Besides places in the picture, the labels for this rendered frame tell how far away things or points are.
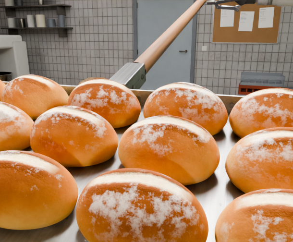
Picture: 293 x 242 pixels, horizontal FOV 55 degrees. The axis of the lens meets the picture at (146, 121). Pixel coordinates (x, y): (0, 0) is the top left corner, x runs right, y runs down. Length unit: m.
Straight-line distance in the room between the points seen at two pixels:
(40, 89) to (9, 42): 5.52
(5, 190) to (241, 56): 4.91
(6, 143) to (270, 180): 0.26
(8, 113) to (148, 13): 4.99
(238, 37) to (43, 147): 4.81
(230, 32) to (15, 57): 3.93
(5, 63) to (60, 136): 5.87
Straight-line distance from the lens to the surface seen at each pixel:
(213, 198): 0.25
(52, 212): 0.23
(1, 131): 0.34
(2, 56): 6.15
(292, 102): 0.31
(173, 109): 0.30
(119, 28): 5.50
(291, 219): 0.18
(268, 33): 5.03
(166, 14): 5.19
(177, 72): 5.17
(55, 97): 0.39
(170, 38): 0.65
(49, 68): 6.37
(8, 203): 0.24
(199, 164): 0.24
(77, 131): 0.28
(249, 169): 0.24
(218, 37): 5.03
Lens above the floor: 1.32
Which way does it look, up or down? 17 degrees down
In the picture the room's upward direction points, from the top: straight up
